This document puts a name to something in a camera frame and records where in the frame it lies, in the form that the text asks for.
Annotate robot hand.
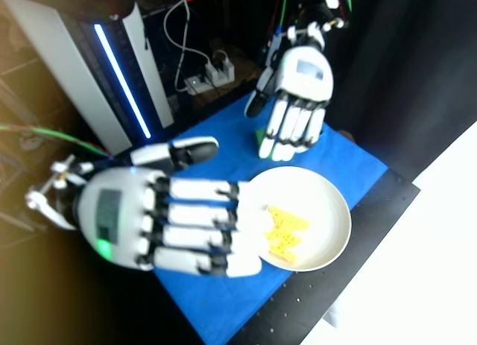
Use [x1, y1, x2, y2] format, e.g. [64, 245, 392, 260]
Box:
[244, 45, 335, 162]
[76, 136, 268, 279]

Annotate white round plate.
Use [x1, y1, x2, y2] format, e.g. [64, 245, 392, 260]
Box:
[238, 165, 353, 274]

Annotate white power strip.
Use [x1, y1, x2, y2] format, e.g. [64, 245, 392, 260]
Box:
[203, 50, 236, 86]

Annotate black curtain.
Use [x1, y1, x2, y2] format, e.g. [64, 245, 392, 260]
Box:
[323, 0, 477, 182]

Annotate white power adapter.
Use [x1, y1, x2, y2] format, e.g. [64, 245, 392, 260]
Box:
[184, 75, 209, 96]

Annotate blue cloth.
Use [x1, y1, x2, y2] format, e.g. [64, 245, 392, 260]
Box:
[152, 91, 391, 345]

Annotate white tower with blue light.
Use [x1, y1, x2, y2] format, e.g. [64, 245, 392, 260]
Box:
[0, 0, 176, 156]

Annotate yellow cheese slice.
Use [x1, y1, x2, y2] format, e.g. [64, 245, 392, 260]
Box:
[262, 205, 312, 267]

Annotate white cable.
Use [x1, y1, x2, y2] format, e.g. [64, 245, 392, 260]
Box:
[162, 0, 224, 96]

